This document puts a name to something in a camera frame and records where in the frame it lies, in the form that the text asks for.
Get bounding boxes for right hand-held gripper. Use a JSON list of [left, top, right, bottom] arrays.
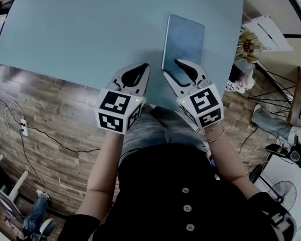
[[163, 58, 224, 133]]

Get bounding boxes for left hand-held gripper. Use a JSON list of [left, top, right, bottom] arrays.
[[94, 63, 152, 135]]

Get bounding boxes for blue notebook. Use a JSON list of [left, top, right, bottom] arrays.
[[161, 14, 205, 72]]

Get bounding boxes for person's left forearm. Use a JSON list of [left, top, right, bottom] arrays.
[[75, 132, 125, 217]]

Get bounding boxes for person's right forearm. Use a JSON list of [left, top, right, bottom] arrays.
[[204, 124, 263, 200]]

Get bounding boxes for black white floral cushion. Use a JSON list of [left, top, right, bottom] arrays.
[[225, 79, 255, 94]]

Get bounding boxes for black bag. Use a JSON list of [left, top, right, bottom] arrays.
[[228, 64, 244, 85]]

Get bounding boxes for person's grey jeans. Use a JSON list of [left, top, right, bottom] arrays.
[[119, 105, 209, 164]]

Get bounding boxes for pink flower bunch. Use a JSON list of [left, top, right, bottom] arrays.
[[238, 69, 256, 90]]

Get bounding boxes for white wooden chair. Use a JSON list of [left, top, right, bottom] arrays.
[[242, 14, 294, 52]]

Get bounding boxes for wooden side table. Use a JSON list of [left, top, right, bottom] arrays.
[[248, 61, 301, 125]]

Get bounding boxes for white power strip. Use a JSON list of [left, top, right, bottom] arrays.
[[20, 118, 29, 137]]

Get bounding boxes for black buttoned shirt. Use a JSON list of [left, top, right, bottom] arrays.
[[57, 144, 298, 241]]

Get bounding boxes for black floor fan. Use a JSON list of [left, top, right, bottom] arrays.
[[248, 164, 297, 212]]

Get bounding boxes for gold bangle bracelet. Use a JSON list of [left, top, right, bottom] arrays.
[[204, 127, 226, 143]]

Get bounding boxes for black power cable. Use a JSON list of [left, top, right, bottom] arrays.
[[27, 125, 101, 153]]

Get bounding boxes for white frame table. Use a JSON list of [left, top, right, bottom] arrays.
[[0, 154, 30, 218]]

